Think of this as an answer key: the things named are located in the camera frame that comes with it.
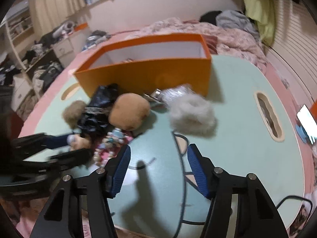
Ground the pink bead bracelet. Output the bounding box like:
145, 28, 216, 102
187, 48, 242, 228
93, 127, 132, 168

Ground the grey clothes pile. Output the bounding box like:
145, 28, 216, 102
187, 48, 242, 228
215, 10, 261, 41

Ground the orange cardboard box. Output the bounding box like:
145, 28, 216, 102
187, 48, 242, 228
74, 33, 211, 97

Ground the black lace fabric bundle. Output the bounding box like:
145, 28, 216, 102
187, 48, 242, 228
77, 83, 119, 141

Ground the dark red pillow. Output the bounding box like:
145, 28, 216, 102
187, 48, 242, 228
204, 36, 218, 55

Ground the clear plastic bag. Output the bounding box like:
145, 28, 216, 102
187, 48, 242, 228
156, 84, 194, 107

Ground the tan round plush toy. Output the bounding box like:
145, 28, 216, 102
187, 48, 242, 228
109, 93, 150, 131

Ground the brown fur pompom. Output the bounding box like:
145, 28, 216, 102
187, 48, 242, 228
62, 100, 87, 130

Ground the black cable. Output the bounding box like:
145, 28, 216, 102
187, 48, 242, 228
173, 194, 313, 238

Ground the white drawer cabinet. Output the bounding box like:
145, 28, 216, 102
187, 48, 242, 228
53, 22, 91, 59

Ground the big-head doll figure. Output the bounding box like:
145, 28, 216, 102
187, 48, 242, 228
67, 134, 91, 151

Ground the pink floral quilt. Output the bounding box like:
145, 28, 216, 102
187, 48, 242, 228
127, 17, 268, 73

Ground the yellow-green hanging cloth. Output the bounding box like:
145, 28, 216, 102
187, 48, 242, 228
243, 0, 276, 46

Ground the black garment on bed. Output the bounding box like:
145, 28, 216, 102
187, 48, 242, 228
199, 11, 222, 25

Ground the smartphone on stand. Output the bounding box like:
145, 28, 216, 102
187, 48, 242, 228
297, 105, 316, 145

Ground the blue phone stand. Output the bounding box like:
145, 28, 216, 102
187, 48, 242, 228
296, 124, 313, 145

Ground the white fur pompom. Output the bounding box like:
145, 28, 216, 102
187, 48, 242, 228
169, 93, 216, 135

